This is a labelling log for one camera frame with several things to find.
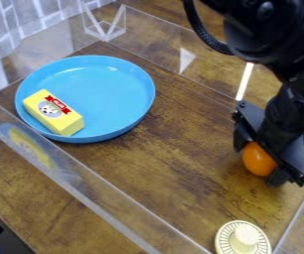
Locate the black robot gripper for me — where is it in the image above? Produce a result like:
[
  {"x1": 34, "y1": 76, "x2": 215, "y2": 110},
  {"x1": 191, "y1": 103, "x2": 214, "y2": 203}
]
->
[{"x1": 232, "y1": 84, "x2": 304, "y2": 188}]

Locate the orange toy ball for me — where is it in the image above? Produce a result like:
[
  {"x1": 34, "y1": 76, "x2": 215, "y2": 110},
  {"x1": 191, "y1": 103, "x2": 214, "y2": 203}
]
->
[{"x1": 242, "y1": 142, "x2": 276, "y2": 177}]

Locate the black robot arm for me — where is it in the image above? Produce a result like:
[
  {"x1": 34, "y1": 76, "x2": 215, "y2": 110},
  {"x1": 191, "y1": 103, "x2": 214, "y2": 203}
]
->
[{"x1": 202, "y1": 0, "x2": 304, "y2": 187}]

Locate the blue round plastic tray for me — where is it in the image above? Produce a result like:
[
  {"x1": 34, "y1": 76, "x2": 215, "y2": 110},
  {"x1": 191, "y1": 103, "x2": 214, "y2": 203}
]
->
[{"x1": 14, "y1": 55, "x2": 156, "y2": 144}]

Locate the cream round ribbed lid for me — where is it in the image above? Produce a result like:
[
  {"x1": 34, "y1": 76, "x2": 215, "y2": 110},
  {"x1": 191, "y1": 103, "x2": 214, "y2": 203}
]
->
[{"x1": 215, "y1": 220, "x2": 271, "y2": 254}]

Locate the yellow butter block toy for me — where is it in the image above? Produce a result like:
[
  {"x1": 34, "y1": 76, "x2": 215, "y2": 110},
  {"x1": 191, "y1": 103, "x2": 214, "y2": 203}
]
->
[{"x1": 23, "y1": 89, "x2": 84, "y2": 136}]

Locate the black corrugated cable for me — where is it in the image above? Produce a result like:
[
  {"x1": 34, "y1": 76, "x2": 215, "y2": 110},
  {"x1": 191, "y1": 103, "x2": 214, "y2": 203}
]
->
[{"x1": 181, "y1": 0, "x2": 235, "y2": 57}]

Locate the clear acrylic enclosure wall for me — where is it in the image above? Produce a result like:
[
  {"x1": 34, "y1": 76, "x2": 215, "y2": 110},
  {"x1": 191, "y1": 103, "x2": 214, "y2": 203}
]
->
[{"x1": 0, "y1": 0, "x2": 304, "y2": 254}]

